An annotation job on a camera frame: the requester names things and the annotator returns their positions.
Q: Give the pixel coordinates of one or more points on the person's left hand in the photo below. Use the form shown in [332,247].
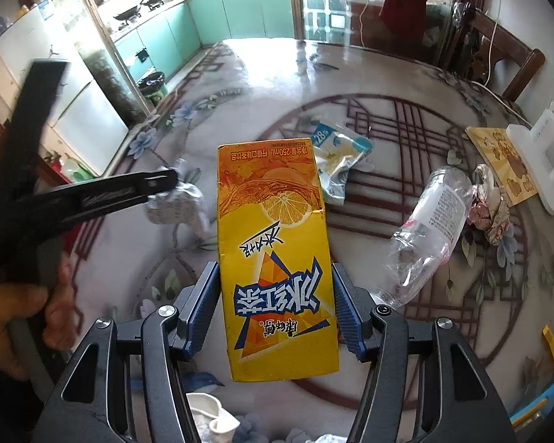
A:
[24,301]

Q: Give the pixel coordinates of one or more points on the pink paper ball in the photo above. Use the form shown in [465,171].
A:
[489,211]

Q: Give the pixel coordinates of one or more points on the white desk lamp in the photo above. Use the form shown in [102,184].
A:
[532,145]

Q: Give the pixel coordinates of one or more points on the black kitchen trash bin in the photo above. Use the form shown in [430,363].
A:
[153,87]

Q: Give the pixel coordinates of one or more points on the white crumpled paper ball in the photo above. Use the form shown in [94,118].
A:
[184,204]

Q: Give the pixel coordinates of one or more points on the orange iced tea carton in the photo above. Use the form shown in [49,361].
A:
[274,260]

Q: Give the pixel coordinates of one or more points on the colourful toy block board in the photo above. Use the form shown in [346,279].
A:
[543,404]

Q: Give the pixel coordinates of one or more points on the white refrigerator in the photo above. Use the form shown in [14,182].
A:
[83,123]

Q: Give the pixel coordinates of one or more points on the blue white snack wrapper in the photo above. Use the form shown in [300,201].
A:
[337,150]

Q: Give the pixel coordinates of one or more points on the black wok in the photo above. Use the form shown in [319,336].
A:
[128,14]

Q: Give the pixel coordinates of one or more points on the clear crushed plastic bottle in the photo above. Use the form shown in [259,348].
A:
[427,238]

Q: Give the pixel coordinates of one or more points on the teal kitchen cabinets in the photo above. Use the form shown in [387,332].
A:
[166,39]

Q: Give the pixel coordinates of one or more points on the dark wooden chair right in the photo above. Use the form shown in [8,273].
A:
[478,43]

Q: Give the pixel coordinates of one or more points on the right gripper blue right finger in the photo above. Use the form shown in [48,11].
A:
[350,318]

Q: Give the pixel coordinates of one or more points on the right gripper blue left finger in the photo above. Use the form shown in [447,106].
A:
[200,308]

